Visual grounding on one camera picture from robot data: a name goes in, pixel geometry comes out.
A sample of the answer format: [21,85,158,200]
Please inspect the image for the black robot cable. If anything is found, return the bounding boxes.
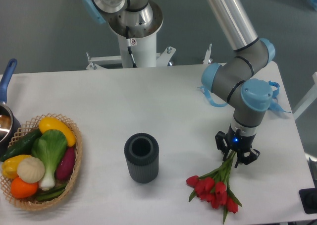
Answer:
[124,26,138,68]

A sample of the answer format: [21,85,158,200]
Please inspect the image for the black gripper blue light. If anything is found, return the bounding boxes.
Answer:
[215,124,260,168]

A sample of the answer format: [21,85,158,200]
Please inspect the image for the yellow squash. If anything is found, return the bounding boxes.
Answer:
[39,116,76,147]

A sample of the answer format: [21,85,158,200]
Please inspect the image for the black device at edge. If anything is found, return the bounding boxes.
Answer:
[299,188,317,214]

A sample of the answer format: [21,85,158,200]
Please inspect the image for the green bok choy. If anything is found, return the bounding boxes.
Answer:
[31,129,67,191]

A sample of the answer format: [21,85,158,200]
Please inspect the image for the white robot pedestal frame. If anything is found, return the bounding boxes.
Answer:
[85,19,213,71]

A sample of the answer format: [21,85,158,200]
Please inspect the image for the blue handled saucepan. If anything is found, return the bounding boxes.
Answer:
[0,58,21,156]

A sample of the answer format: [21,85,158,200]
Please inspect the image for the blue ribbon strip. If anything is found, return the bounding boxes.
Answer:
[198,86,228,108]

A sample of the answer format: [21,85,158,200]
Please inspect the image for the cream white garlic bulb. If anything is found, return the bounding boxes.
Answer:
[17,157,45,183]

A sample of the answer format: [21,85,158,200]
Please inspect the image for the tangled blue ribbon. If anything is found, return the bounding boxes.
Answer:
[268,81,291,113]

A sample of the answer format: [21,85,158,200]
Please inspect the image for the green bean pods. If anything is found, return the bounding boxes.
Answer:
[35,183,67,202]

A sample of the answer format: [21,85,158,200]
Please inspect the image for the orange fruit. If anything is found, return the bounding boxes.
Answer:
[10,177,38,199]

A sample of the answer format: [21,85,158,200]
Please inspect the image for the purple sweet potato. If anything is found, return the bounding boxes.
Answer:
[55,147,75,180]

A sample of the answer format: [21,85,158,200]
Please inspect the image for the dark grey ribbed vase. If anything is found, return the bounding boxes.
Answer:
[124,133,159,184]

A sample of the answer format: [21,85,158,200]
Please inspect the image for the white frame bar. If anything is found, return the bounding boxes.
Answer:
[293,72,317,120]

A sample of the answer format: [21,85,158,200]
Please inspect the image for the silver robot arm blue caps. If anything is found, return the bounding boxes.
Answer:
[82,0,275,165]

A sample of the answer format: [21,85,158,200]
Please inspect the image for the yellow bell pepper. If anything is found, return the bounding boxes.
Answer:
[1,155,31,179]

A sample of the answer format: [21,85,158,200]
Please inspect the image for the woven wicker basket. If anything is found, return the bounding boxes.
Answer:
[0,113,83,211]

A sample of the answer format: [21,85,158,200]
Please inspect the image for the dark green cucumber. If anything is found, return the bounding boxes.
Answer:
[0,128,42,162]

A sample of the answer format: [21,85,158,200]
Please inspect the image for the red tulip bouquet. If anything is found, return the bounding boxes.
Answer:
[186,152,242,224]

